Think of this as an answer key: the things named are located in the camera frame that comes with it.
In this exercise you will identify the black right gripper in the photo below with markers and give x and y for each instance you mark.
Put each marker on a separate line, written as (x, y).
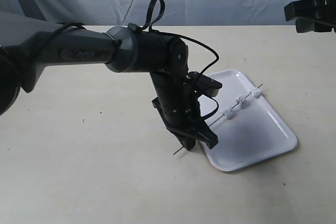
(322, 11)

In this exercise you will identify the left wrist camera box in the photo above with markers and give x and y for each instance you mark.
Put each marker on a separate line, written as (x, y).
(205, 85)

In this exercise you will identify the white marshmallow piece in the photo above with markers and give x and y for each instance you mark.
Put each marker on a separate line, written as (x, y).
(228, 112)
(256, 93)
(241, 101)

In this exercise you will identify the thin metal skewer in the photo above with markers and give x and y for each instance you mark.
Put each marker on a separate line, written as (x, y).
(232, 107)

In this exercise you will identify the white plastic tray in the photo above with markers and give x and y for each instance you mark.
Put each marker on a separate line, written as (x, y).
(255, 133)

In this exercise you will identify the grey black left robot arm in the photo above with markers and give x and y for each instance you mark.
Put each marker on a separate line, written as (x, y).
(121, 49)

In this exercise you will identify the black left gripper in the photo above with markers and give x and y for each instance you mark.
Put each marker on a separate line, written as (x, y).
(177, 108)

